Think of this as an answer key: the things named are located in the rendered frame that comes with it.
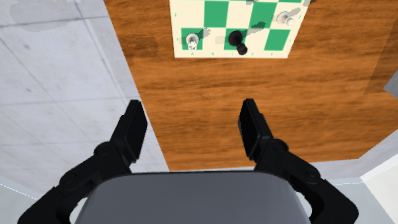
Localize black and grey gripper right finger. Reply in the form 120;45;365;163
238;99;359;224

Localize green and white chessboard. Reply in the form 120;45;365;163
170;0;311;58

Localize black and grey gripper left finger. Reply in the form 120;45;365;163
17;100;148;224

